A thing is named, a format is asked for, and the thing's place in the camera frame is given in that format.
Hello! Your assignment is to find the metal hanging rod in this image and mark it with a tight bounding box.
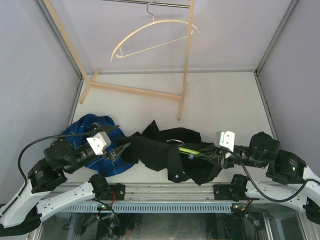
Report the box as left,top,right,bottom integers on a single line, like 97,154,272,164
105,0,190,9

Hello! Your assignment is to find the black left camera cable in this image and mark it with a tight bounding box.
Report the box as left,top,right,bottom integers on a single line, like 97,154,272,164
17,128,98,186

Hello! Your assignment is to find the blue slotted cable duct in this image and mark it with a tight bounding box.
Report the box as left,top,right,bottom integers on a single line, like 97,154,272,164
62,202,233,214

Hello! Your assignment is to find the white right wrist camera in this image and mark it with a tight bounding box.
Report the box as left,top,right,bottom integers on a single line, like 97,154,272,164
214,131,235,152

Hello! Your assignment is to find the beige plastic hanger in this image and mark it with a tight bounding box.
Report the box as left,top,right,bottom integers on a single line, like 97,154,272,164
109,0,200,62

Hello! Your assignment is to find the black camera cable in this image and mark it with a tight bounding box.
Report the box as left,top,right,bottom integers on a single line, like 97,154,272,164
17,128,98,186
229,149,320,203

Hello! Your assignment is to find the aluminium extrusion rail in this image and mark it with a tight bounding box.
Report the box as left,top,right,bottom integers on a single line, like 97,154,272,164
36,181,308,203

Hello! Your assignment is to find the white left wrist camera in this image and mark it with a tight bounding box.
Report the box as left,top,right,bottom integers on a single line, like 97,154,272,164
86,131,112,156

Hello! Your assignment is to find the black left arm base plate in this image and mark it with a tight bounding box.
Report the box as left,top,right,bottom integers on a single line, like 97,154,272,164
91,183,126,201

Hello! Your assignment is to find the black button shirt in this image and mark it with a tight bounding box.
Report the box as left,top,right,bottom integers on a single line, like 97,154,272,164
116,121,222,186

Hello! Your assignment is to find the blue plaid shirt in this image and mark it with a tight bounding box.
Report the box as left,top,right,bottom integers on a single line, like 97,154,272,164
61,113,133,177

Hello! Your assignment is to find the black right camera cable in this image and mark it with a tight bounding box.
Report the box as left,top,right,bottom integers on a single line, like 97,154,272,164
229,149,320,203

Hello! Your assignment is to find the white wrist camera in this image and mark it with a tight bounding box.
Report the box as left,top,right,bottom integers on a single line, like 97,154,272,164
86,131,112,156
214,131,235,152

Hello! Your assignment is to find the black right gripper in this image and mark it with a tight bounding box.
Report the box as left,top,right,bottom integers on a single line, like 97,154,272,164
195,142,266,169

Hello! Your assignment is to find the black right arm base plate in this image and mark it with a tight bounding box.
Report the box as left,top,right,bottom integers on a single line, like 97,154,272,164
213,184,249,202

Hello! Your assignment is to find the green plastic hanger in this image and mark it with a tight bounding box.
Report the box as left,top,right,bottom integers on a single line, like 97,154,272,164
166,139,201,156

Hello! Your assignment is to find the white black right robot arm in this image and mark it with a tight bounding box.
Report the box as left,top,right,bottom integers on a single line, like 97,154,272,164
196,131,320,224

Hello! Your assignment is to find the wooden clothes rack frame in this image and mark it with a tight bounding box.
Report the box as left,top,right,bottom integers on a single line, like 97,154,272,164
43,0,196,121

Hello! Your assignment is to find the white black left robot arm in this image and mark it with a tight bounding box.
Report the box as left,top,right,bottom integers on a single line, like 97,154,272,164
0,122,129,237

